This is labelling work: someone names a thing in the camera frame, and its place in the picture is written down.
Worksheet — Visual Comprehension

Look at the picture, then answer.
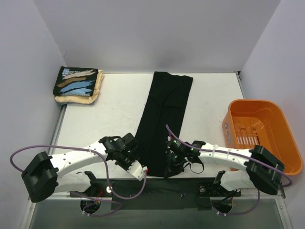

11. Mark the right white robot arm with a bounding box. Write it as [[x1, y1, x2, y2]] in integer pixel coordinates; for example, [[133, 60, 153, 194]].
[[166, 139, 285, 195]]

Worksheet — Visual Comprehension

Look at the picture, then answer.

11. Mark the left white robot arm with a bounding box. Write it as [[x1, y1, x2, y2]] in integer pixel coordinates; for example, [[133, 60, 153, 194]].
[[21, 133, 147, 203]]

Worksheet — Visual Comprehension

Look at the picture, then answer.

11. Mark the orange plastic basket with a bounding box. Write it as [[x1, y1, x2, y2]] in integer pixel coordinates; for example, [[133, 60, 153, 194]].
[[222, 99, 303, 176]]

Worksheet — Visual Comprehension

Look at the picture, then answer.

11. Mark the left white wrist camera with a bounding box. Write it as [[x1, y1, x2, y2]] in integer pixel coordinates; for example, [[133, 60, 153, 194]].
[[127, 160, 148, 181]]

